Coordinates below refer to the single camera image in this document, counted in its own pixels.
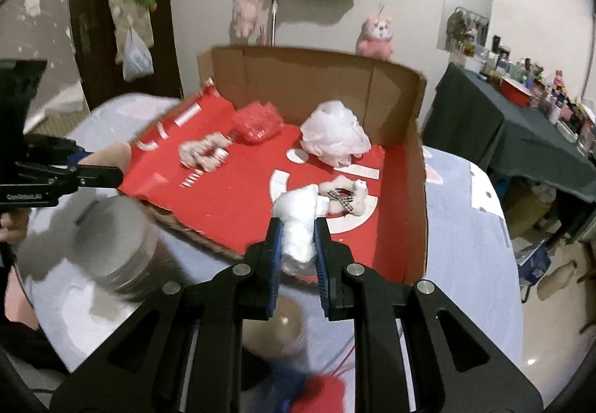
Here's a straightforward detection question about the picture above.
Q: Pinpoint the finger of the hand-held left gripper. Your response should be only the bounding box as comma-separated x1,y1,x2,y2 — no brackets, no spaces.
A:
21,134,94,168
14,162,124,191

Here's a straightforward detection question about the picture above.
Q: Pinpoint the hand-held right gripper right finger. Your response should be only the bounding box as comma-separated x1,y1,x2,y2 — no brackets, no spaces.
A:
313,216,545,413

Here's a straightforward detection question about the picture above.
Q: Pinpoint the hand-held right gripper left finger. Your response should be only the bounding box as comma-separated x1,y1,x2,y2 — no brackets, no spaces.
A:
49,217,282,413

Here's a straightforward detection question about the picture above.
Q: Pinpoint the white fluffy cloth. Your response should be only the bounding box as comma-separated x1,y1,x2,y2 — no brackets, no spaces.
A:
271,184,329,276

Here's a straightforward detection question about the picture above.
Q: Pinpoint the cardboard box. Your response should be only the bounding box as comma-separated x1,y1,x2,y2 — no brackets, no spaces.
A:
116,45,429,288

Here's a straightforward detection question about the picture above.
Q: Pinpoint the white paper ball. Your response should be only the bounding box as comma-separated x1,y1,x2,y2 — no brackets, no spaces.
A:
179,133,230,172

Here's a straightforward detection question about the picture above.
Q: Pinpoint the blue cloth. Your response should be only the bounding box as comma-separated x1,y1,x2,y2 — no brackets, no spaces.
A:
265,364,310,413

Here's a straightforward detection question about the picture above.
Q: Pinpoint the red plush heart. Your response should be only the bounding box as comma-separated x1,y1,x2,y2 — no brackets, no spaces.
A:
291,348,357,413

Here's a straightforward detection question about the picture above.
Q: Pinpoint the white mesh bath pouf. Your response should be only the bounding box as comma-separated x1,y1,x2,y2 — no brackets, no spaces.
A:
299,100,372,168

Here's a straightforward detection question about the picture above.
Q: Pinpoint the red mesh bath pouf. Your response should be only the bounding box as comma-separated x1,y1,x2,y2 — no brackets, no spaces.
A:
231,101,284,144

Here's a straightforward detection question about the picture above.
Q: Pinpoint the person's left hand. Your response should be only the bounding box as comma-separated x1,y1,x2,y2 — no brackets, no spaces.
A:
0,208,31,244

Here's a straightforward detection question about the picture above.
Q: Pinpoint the glass jar with metal lid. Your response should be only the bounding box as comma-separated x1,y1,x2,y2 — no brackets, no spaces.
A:
16,196,187,306

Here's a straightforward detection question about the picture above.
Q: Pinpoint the dark brown door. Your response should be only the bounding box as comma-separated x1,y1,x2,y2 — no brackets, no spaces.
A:
67,0,184,113

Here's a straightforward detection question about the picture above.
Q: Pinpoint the white plastic bag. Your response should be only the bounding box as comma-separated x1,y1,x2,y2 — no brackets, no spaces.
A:
121,24,154,82

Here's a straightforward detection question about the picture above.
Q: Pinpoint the beige hanging organiser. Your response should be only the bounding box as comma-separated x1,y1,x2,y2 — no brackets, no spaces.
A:
98,0,156,64

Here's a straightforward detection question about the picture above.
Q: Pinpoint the pink plush pig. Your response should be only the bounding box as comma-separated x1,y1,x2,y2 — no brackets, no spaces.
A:
231,0,261,39

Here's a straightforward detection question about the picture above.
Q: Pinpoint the table with dark cloth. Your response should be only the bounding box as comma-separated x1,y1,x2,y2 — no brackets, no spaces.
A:
421,61,596,237

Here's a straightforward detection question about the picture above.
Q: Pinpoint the pink plush bunny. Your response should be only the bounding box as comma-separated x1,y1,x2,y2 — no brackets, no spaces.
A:
356,6,396,59

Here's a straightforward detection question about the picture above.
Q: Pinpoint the red bowl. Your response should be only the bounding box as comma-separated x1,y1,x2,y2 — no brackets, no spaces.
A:
497,78,534,107

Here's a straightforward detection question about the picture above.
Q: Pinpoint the cluster of small bottles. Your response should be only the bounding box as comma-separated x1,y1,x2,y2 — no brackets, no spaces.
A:
447,6,596,158

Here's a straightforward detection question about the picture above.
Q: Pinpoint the mop with metal handle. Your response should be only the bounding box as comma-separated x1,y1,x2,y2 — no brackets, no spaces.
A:
269,0,281,46

